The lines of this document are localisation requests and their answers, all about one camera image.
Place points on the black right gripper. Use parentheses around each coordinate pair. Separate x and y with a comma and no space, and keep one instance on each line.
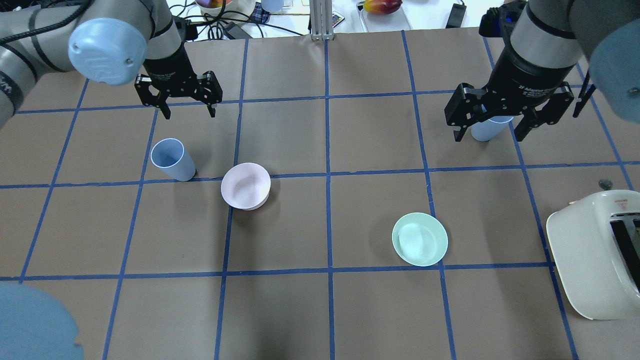
(526,73)

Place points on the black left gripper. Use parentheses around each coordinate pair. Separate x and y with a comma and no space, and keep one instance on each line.
(170,71)

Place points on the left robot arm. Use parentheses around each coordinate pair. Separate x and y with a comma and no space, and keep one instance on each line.
(112,42)

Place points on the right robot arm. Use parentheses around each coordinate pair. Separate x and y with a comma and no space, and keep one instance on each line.
(556,53)

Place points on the pink bowl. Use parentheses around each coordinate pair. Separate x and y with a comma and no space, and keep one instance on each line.
(246,186)

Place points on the black power brick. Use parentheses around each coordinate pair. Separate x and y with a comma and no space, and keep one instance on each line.
(456,15)

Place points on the mint green bowl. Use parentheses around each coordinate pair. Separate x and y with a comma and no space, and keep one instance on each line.
(420,239)

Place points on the cream white toaster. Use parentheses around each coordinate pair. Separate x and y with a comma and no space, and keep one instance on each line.
(595,245)

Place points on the red mango fruit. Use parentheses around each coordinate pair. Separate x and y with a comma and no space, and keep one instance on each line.
(381,7)

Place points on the white remote control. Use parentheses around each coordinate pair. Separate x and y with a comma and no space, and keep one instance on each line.
(337,19)

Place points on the aluminium frame post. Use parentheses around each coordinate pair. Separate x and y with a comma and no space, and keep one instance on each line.
(321,20)

